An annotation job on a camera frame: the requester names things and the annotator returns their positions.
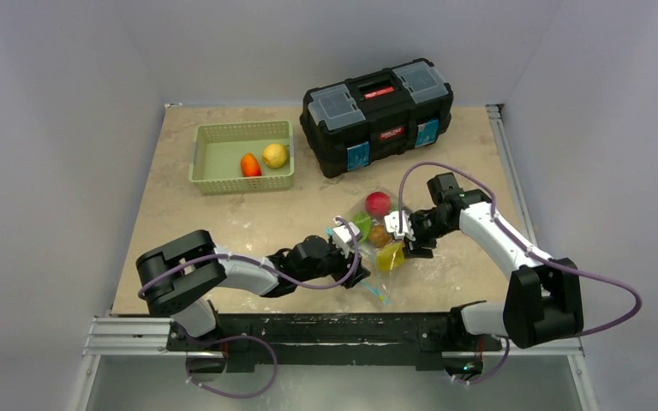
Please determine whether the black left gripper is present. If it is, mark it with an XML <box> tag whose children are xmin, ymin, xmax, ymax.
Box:
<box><xmin>296</xmin><ymin>237</ymin><xmax>368</xmax><ymax>287</ymax></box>

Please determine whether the clear zip top bag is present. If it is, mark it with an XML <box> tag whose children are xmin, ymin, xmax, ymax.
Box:
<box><xmin>326</xmin><ymin>188</ymin><xmax>405</xmax><ymax>305</ymax></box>

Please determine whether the yellow fake pear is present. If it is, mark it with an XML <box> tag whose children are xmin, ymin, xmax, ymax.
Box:
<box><xmin>261</xmin><ymin>143</ymin><xmax>290</xmax><ymax>169</ymax></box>

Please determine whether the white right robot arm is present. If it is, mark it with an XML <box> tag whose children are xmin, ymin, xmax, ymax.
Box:
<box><xmin>385</xmin><ymin>173</ymin><xmax>583</xmax><ymax>348</ymax></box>

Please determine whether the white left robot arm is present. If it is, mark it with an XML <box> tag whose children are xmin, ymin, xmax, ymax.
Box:
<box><xmin>135</xmin><ymin>229</ymin><xmax>370</xmax><ymax>350</ymax></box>

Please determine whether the brown orange fake fruit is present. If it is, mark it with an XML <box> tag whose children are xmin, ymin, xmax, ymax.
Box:
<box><xmin>367</xmin><ymin>225</ymin><xmax>392</xmax><ymax>249</ymax></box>

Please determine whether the red fake apple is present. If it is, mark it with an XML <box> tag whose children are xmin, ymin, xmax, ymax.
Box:
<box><xmin>364</xmin><ymin>191</ymin><xmax>392</xmax><ymax>219</ymax></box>

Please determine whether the black plastic toolbox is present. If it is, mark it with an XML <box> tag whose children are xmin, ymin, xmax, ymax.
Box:
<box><xmin>299</xmin><ymin>58</ymin><xmax>454</xmax><ymax>178</ymax></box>

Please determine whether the green perforated plastic basket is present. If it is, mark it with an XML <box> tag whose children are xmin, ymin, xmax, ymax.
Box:
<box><xmin>188</xmin><ymin>120</ymin><xmax>295</xmax><ymax>195</ymax></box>

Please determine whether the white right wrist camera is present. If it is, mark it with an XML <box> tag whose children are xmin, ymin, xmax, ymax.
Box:
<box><xmin>384</xmin><ymin>210</ymin><xmax>415</xmax><ymax>241</ymax></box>

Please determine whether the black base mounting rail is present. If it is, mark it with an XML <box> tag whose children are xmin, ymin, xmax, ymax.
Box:
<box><xmin>166</xmin><ymin>311</ymin><xmax>503</xmax><ymax>376</ymax></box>

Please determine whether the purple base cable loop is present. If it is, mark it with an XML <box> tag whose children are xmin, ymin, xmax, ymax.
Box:
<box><xmin>185</xmin><ymin>334</ymin><xmax>279</xmax><ymax>400</ymax></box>

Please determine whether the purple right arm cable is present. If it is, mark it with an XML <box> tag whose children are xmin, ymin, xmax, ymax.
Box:
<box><xmin>398</xmin><ymin>162</ymin><xmax>643</xmax><ymax>338</ymax></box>

